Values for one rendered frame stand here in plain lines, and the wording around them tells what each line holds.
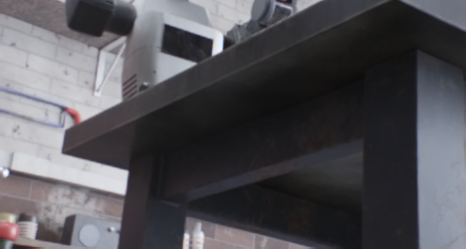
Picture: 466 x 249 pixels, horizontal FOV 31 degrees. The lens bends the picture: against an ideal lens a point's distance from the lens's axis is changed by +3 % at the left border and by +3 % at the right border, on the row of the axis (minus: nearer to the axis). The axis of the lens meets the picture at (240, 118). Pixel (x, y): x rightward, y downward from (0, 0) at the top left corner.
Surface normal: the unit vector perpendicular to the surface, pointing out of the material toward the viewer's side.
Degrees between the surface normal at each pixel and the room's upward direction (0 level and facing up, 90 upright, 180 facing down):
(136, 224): 90
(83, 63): 90
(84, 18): 150
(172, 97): 90
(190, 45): 90
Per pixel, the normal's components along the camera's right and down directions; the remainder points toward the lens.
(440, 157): 0.61, -0.24
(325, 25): -0.79, -0.27
